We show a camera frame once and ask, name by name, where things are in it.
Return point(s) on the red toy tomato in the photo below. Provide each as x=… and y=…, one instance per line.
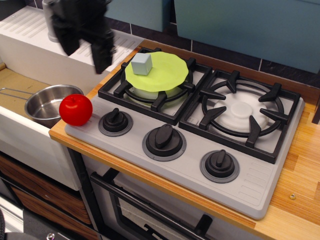
x=75, y=109

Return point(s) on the black right stove knob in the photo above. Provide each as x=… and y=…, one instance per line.
x=219, y=166

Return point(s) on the black left burner grate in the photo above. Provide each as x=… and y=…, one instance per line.
x=115, y=91

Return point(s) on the black left stove knob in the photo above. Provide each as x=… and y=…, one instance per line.
x=115, y=123

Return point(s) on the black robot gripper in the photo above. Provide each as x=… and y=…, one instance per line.
x=75, y=20

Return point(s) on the light grey-blue cube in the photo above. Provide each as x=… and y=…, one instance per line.
x=141, y=64

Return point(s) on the white toy sink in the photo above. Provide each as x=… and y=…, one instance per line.
x=32, y=62

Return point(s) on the black stove knob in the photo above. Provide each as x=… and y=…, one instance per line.
x=115, y=123
x=164, y=144
x=219, y=166

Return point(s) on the grey toy stovetop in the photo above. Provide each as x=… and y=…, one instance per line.
x=250, y=193

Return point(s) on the white right burner cap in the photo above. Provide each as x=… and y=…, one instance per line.
x=240, y=107

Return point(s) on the black oven door handle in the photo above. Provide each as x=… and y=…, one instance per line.
x=107, y=183

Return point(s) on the grey toy faucet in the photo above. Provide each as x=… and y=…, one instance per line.
x=48, y=14

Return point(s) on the wooden drawer fronts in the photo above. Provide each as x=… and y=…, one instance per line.
x=48, y=198

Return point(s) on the black right burner grate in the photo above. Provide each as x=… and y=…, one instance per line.
x=271, y=144

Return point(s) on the lime green plate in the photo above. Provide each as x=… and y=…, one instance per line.
x=168, y=71

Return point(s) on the small steel pot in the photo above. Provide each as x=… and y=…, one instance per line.
x=43, y=106

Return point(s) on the black middle stove knob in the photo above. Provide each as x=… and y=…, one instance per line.
x=164, y=144

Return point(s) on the black burner grate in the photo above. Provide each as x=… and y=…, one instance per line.
x=115, y=91
x=271, y=144

